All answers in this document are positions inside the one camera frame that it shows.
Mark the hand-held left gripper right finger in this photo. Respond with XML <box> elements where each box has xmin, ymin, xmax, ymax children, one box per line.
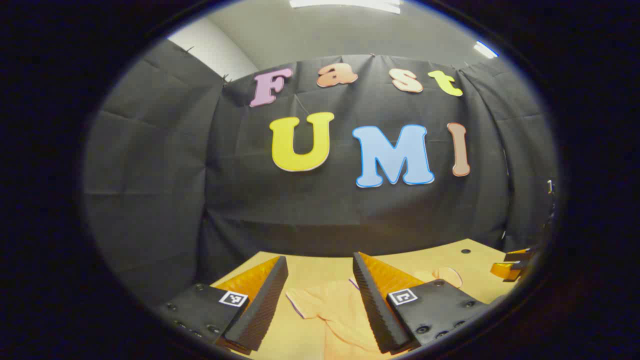
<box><xmin>352</xmin><ymin>251</ymin><xmax>495</xmax><ymax>356</ymax></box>

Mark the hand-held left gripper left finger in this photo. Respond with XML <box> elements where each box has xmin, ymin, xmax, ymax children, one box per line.
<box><xmin>152</xmin><ymin>256</ymin><xmax>289</xmax><ymax>357</ymax></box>

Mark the orange T-shirt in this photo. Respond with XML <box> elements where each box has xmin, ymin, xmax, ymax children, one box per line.
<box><xmin>285</xmin><ymin>266</ymin><xmax>463</xmax><ymax>360</ymax></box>

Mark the black backdrop cloth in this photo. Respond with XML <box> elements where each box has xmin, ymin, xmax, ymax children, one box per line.
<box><xmin>82</xmin><ymin>39</ymin><xmax>558</xmax><ymax>306</ymax></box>

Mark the ceiling light panel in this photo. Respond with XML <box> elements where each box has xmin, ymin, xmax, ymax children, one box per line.
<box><xmin>472</xmin><ymin>40</ymin><xmax>500</xmax><ymax>60</ymax></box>
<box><xmin>289</xmin><ymin>0</ymin><xmax>403</xmax><ymax>15</ymax></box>

